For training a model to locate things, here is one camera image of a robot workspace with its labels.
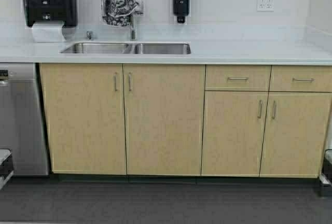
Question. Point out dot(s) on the black white patterned cloth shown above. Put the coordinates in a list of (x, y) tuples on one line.
[(117, 12)]

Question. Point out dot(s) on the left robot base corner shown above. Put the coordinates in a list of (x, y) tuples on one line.
[(7, 168)]

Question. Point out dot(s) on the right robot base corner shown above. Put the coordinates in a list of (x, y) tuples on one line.
[(325, 176)]

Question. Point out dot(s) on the right sink cabinet door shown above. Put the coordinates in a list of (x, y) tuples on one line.
[(164, 119)]

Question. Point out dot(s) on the sink cabinet door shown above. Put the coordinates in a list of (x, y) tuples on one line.
[(85, 118), (164, 119)]

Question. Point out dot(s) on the left wooden drawer front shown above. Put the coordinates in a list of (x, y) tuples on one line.
[(237, 77)]

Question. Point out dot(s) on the wooden drawer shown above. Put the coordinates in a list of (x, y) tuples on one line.
[(300, 79), (237, 77)]

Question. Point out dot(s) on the left lower cabinet door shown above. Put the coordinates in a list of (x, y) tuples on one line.
[(233, 133)]

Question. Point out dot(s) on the left sink cabinet door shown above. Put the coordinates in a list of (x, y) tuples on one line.
[(85, 118)]

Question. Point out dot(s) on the stainless steel double sink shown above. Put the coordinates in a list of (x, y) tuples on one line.
[(128, 48)]

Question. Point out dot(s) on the small chrome counter fixture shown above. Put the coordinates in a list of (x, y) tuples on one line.
[(89, 35)]

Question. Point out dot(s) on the right wooden drawer front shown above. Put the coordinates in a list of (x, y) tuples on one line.
[(300, 79)]

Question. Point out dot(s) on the right lower cabinet door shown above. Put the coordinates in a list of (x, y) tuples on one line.
[(295, 134)]

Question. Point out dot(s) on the white paper towel sheet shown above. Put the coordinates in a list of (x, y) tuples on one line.
[(48, 32)]

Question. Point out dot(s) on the stainless steel dishwasher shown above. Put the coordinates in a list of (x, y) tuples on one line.
[(22, 120)]

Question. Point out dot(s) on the white wall outlet plate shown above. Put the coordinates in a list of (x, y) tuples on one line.
[(265, 5)]

